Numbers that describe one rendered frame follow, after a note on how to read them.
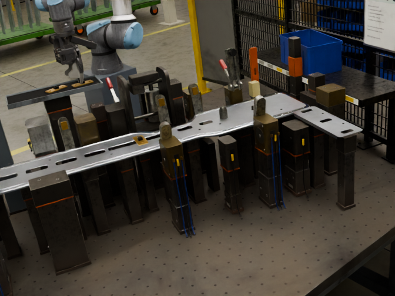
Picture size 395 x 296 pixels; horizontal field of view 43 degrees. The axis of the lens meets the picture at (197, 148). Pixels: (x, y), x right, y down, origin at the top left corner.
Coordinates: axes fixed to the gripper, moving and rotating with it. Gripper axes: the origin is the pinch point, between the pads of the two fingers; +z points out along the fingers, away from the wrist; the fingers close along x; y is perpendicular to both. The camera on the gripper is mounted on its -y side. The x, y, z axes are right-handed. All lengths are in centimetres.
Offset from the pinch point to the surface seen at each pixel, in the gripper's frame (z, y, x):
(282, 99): 18, -67, 43
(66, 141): 15.4, 16.5, 19.1
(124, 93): 3.9, -9.5, 19.5
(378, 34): -2, -104, 59
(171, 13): 102, -363, -596
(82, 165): 17.7, 17.9, 38.3
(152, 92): 7.4, -21.5, 18.4
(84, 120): 9.7, 8.2, 19.2
